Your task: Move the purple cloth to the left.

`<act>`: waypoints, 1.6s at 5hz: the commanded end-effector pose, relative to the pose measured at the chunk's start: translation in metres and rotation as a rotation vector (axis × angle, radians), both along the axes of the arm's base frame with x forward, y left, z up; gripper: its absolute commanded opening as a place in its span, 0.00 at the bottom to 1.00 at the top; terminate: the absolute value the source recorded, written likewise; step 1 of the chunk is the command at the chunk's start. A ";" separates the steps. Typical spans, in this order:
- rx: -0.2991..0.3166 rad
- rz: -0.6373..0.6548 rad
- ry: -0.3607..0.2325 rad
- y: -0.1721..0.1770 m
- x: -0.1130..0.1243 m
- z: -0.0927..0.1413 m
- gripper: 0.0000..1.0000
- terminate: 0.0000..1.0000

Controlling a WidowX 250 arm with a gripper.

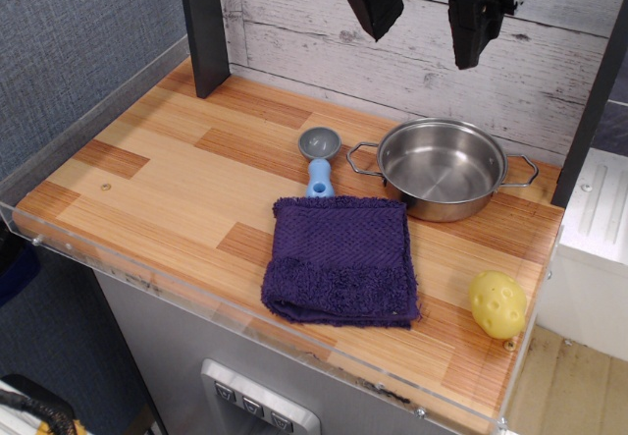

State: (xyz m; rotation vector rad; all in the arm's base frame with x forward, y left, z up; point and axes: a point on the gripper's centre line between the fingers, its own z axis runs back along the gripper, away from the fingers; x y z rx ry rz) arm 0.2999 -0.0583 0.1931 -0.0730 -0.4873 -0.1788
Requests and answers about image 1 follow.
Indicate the silver dispenser button panel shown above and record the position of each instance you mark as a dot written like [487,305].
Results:
[253,408]

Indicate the white side cabinet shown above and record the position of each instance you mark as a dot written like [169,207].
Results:
[585,297]

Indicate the stainless steel pot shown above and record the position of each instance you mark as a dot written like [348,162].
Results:
[443,170]

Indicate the dark grey left post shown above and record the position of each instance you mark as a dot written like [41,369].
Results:
[207,44]

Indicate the purple towel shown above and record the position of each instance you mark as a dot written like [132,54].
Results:
[342,260]

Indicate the clear acrylic front guard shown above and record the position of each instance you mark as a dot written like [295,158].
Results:
[187,304]

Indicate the yellow black object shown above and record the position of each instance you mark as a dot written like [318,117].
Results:
[23,415]

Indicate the dark grey post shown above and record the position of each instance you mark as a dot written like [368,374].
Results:
[207,44]
[604,82]

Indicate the dark grey right post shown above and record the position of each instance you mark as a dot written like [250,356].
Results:
[604,82]

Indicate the yellow toy potato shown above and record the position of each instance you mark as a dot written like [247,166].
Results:
[498,304]

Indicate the blue grey ice cream scoop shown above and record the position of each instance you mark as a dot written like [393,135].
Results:
[319,145]

